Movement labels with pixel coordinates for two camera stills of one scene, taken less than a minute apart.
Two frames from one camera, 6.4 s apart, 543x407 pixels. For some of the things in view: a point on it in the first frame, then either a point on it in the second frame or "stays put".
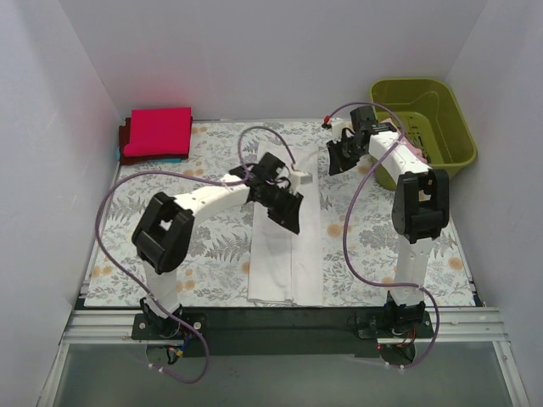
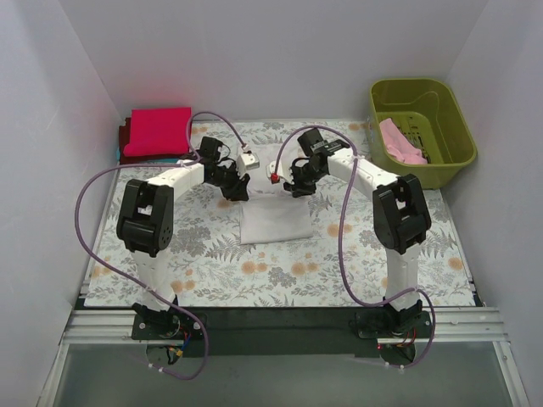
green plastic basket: [429, 113] stays put
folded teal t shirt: [157, 161] stays put
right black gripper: [342, 150] to [297, 181]
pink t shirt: [411, 148] stays put
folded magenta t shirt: [159, 131] stays put
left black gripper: [277, 202] to [234, 183]
